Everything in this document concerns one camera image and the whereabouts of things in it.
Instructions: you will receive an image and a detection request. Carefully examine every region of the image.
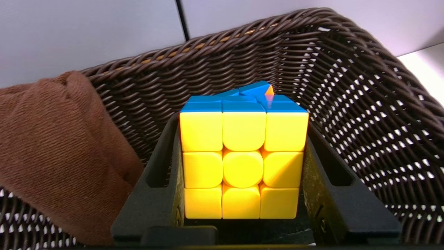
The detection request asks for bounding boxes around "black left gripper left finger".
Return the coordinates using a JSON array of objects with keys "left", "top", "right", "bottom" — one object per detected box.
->
[{"left": 111, "top": 112, "right": 218, "bottom": 245}]

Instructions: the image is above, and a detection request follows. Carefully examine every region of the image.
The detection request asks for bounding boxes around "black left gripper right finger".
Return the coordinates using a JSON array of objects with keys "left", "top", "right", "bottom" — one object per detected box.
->
[{"left": 301, "top": 122, "right": 403, "bottom": 245}]

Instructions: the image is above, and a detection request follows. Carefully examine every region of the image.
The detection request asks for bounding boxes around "colourful puzzle cube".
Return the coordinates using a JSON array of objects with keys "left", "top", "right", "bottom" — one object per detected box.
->
[{"left": 179, "top": 81, "right": 309, "bottom": 220}]

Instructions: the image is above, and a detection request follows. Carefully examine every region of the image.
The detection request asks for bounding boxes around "brown towel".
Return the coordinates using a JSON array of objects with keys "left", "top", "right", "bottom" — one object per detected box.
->
[{"left": 0, "top": 71, "right": 145, "bottom": 246}]

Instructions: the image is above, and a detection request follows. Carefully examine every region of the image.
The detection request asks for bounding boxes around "dark brown wicker basket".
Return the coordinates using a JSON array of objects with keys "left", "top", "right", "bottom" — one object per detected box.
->
[{"left": 0, "top": 8, "right": 444, "bottom": 248}]

